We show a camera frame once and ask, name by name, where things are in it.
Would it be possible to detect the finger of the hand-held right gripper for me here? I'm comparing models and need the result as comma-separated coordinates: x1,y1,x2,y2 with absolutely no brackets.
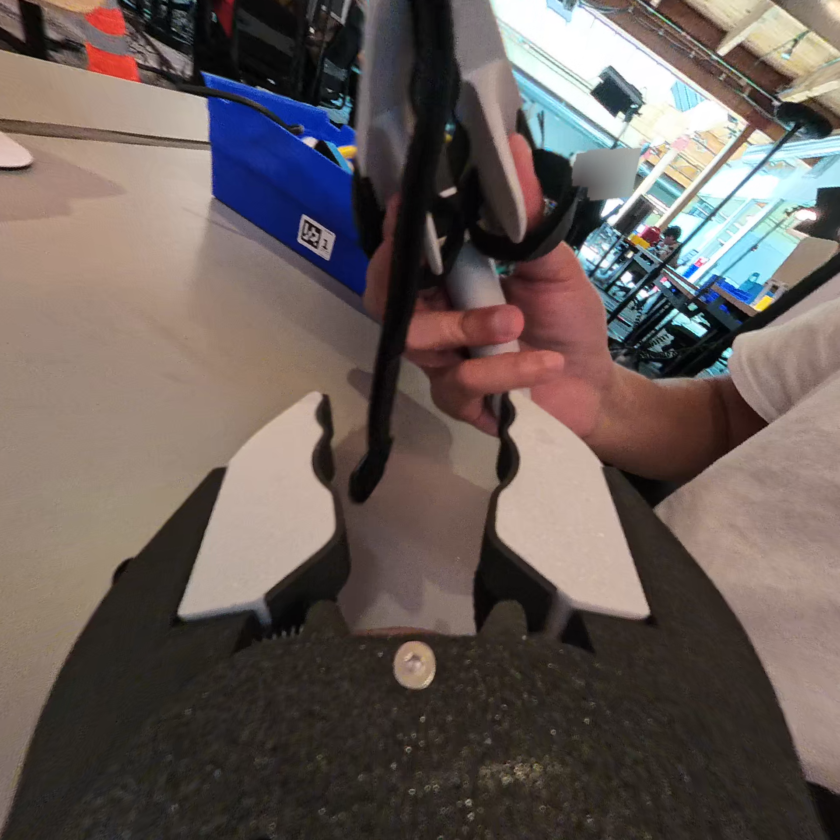
451,0,530,245
356,0,422,199

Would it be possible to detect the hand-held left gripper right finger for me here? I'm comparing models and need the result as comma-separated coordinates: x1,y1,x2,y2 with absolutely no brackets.
472,390,652,635

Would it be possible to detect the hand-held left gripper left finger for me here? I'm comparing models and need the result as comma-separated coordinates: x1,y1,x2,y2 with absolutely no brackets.
176,391,352,626

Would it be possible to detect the black strap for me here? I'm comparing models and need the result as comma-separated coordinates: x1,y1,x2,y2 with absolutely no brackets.
348,0,462,505

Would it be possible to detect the black cable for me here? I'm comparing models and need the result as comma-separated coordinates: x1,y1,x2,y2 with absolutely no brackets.
176,83,307,136

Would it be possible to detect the blue bin with tag sticker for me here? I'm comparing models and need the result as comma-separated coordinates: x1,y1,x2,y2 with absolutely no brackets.
201,71,371,296

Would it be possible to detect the person's right hand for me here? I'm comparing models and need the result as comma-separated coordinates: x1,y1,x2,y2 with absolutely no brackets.
364,134,619,443

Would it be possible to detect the black hanging box light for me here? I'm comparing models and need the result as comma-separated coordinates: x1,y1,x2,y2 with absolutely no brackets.
589,66,645,120

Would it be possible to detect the person's white shirt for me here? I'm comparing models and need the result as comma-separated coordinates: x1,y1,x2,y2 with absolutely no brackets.
655,274,840,796

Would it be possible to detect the orange traffic cone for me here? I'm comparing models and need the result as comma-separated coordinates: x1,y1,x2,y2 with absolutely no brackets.
83,0,143,84

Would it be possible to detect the black studio light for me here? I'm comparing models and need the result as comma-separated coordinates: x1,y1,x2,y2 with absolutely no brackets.
795,187,840,242

